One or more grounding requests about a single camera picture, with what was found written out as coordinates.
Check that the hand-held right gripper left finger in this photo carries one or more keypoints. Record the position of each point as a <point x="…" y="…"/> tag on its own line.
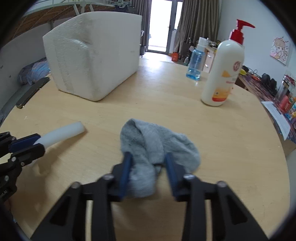
<point x="126" y="169"/>

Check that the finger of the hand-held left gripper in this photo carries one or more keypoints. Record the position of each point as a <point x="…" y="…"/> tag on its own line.
<point x="30" y="154"/>
<point x="25" y="141"/>

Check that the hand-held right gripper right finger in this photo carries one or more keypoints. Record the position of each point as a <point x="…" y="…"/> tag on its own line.
<point x="172" y="173"/>

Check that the grey sock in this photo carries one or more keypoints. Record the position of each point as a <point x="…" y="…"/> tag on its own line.
<point x="166" y="148"/>

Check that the white plastic tube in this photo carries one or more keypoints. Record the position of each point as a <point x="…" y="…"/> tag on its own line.
<point x="64" y="133"/>

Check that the white foam box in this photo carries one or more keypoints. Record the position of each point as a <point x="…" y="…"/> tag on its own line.
<point x="92" y="53"/>

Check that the black flat device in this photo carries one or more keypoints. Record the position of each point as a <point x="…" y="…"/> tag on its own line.
<point x="32" y="92"/>

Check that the clear bottle blue liquid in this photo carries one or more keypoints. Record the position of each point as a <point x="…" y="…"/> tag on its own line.
<point x="195" y="64"/>

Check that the white red pump lotion bottle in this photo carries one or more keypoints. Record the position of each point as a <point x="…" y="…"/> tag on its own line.
<point x="222" y="74"/>

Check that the orange bag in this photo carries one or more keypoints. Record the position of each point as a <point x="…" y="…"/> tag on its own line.
<point x="175" y="56"/>

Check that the white paper sheet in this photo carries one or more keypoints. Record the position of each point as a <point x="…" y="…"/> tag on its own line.
<point x="277" y="120"/>

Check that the wooden desk with drawers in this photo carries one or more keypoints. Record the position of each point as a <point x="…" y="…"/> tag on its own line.
<point x="209" y="59"/>

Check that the grey metal bunk bed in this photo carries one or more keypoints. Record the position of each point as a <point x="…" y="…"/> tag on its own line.
<point x="34" y="20"/>

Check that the red box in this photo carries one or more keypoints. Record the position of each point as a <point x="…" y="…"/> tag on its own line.
<point x="286" y="104"/>

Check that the black gear pile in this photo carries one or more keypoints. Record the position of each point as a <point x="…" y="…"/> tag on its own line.
<point x="269" y="82"/>

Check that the clear thermos bottle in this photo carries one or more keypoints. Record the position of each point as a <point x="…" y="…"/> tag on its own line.
<point x="284" y="88"/>

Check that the glass balcony door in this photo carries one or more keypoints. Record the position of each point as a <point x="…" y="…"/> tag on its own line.
<point x="165" y="23"/>

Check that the brown curtain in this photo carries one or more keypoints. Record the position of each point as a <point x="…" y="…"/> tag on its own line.
<point x="144" y="9"/>
<point x="198" y="20"/>

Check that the pink cartoon wall poster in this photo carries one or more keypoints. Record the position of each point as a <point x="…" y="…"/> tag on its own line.
<point x="280" y="51"/>

